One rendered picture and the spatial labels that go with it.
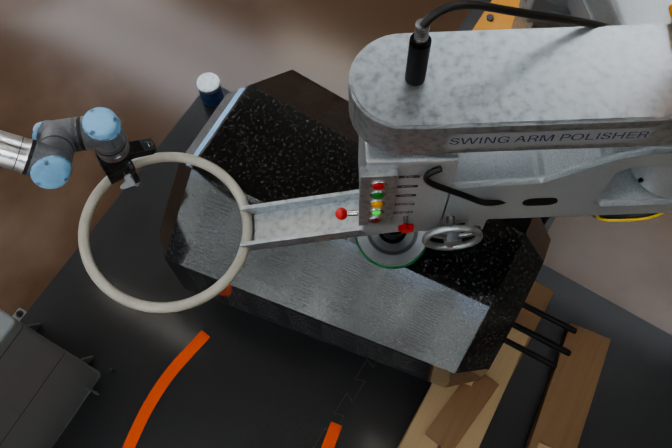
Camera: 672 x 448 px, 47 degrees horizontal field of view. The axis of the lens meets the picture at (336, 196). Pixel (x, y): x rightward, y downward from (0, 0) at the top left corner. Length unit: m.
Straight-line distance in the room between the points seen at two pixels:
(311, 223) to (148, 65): 1.71
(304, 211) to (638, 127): 1.00
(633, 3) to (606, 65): 0.42
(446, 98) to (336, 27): 2.22
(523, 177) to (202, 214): 1.10
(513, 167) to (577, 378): 1.43
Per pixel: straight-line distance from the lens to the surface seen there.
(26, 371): 2.67
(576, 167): 1.80
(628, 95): 1.61
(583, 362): 3.12
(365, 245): 2.28
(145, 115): 3.58
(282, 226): 2.23
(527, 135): 1.57
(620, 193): 2.03
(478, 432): 2.87
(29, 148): 2.02
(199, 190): 2.47
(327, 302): 2.42
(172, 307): 2.19
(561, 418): 3.06
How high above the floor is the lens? 3.02
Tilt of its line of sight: 67 degrees down
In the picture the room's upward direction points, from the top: 2 degrees counter-clockwise
